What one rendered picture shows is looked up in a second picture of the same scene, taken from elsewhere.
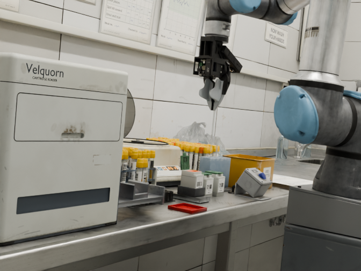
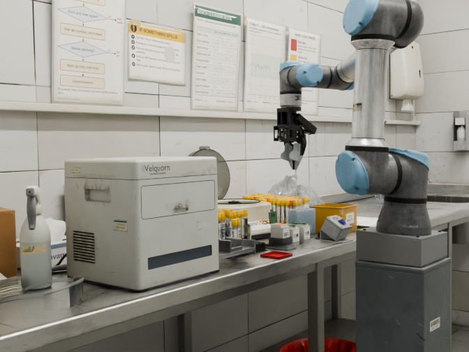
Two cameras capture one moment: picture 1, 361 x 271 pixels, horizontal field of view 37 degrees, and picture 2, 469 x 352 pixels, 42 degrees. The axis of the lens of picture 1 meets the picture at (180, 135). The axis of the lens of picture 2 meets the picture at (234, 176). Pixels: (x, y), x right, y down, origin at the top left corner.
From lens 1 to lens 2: 0.52 m
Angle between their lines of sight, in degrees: 6
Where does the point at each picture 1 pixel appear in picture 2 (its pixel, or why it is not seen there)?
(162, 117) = (256, 174)
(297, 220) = (364, 256)
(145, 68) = (236, 132)
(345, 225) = (401, 256)
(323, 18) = (364, 96)
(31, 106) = (151, 193)
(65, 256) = (184, 296)
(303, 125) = (356, 181)
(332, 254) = (393, 281)
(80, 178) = (189, 239)
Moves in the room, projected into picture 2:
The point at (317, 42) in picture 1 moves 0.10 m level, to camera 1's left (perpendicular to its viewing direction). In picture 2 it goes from (361, 114) to (323, 115)
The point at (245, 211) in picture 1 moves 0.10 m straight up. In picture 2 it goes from (327, 253) to (327, 222)
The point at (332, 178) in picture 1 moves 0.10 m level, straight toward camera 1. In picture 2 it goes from (389, 220) to (383, 225)
